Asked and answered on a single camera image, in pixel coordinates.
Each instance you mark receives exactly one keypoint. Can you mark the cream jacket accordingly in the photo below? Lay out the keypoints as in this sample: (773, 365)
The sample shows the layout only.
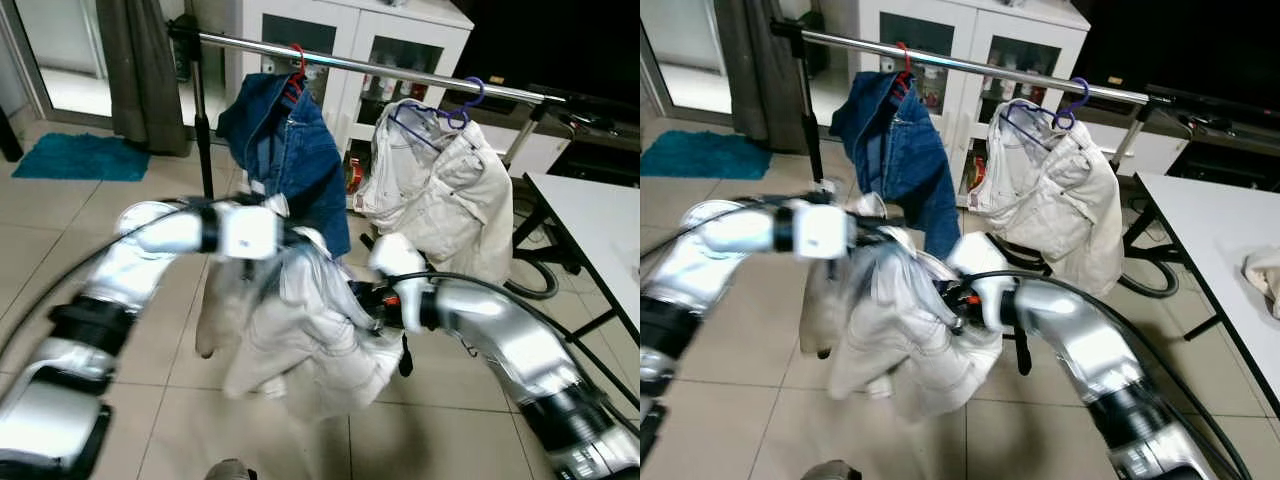
(900, 350)
(300, 350)
(450, 190)
(1070, 190)

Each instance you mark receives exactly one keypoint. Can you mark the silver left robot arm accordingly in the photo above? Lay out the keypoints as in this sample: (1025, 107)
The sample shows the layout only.
(150, 235)
(730, 232)

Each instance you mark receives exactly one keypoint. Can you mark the red hanger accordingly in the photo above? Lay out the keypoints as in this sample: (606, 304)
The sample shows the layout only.
(905, 70)
(300, 75)

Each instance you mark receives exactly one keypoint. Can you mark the purple plastic hanger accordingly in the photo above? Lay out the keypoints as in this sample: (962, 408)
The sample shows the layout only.
(466, 122)
(1068, 122)

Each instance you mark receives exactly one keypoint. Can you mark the blue denim jeans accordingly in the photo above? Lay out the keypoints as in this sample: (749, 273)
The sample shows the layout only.
(300, 160)
(910, 160)

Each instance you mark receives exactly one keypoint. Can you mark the red packet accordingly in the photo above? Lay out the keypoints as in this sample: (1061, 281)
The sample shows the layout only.
(354, 175)
(975, 173)

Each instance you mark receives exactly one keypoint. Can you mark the metal clothes rack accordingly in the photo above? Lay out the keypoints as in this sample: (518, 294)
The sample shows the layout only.
(960, 64)
(400, 72)

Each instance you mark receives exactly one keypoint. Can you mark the teal floor mat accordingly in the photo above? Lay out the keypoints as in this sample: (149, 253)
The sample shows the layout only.
(80, 158)
(700, 155)

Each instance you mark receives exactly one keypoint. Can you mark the dark door curtain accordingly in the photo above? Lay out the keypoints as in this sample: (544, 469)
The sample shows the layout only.
(140, 70)
(755, 70)

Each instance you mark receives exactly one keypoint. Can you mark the white glass door cabinet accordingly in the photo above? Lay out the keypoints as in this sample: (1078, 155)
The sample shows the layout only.
(965, 25)
(345, 25)

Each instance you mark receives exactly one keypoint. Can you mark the low white drawer cabinet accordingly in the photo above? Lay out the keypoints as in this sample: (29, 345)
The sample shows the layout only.
(545, 150)
(1150, 150)

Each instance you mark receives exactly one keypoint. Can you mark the black television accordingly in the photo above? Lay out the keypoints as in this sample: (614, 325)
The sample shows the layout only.
(560, 45)
(1180, 45)

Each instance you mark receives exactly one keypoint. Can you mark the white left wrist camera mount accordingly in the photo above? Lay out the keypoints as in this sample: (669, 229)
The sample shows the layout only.
(250, 232)
(822, 230)

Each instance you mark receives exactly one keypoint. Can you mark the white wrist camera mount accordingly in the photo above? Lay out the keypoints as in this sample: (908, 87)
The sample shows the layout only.
(975, 255)
(398, 255)
(822, 230)
(250, 232)

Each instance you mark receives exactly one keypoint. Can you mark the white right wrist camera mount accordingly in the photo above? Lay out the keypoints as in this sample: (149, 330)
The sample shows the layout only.
(975, 255)
(398, 255)

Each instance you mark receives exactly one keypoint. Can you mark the white table black frame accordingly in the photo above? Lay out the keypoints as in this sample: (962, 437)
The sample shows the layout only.
(600, 225)
(1210, 240)

